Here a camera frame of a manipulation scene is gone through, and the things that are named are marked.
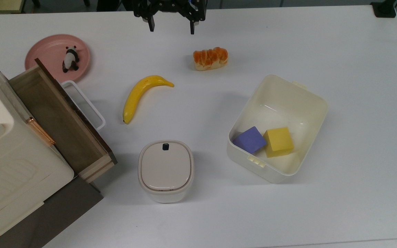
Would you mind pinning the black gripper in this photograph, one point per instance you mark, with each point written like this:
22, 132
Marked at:
171, 6

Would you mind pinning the cream plastic box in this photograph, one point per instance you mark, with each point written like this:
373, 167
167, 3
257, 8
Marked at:
288, 103

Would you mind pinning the toy bread with orange glaze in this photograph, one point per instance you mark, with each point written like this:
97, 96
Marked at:
210, 59

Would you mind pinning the yellow toy banana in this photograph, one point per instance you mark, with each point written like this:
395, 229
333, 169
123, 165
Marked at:
136, 96

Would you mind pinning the black white panda toy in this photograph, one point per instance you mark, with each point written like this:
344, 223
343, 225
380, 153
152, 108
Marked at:
70, 58

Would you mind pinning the pink plate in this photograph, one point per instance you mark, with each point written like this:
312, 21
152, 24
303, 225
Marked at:
47, 48

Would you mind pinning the purple foam cube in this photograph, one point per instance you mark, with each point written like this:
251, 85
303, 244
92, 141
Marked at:
249, 140

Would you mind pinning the cream lidded trash bin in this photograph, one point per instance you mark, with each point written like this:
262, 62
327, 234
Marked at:
165, 168

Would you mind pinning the brown wooden drawer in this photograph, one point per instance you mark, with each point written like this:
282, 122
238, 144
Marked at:
57, 127

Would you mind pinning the yellow foam cube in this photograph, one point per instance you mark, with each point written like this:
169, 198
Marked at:
278, 142

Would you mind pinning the cream plastic cabinet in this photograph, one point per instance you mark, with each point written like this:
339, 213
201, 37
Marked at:
12, 172

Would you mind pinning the black clamp mount base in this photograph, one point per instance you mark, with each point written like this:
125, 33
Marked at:
384, 10

